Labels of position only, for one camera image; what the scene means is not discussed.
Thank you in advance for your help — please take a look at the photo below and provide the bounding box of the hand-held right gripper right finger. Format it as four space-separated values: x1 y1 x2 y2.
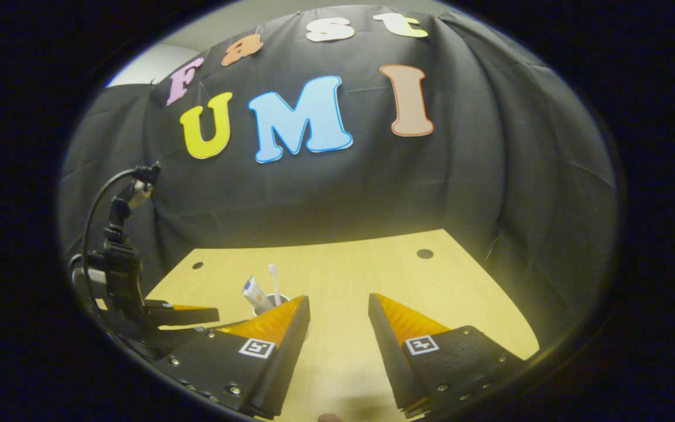
368 293 529 418

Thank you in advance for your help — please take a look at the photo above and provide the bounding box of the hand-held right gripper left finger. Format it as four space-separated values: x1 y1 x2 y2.
153 295 311 420

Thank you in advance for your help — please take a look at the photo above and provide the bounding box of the white cup with wooden handle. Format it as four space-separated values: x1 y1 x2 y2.
253 293 291 318

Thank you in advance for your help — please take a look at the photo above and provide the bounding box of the white toothpaste tube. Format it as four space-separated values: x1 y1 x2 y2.
241 275 274 314

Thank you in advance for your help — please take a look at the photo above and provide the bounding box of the white toothbrush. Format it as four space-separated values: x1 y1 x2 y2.
267 264 282 307

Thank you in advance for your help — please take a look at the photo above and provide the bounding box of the wooden desktop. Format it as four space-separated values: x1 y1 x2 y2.
94 229 540 422

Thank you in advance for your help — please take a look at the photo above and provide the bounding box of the black backdrop cloth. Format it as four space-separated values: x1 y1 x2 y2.
59 6 616 346

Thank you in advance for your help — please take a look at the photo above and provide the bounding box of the black cable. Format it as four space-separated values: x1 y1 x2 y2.
81 167 139 317

